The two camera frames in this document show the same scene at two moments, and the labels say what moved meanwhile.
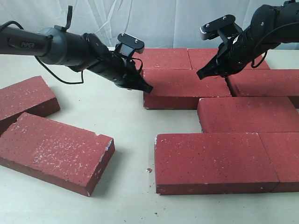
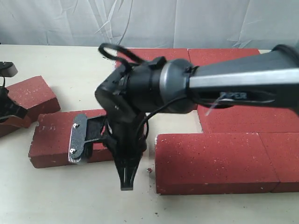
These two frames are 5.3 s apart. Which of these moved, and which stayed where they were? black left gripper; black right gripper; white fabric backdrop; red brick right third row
Moved: black left gripper; black right gripper
Stayed: white fabric backdrop; red brick right third row
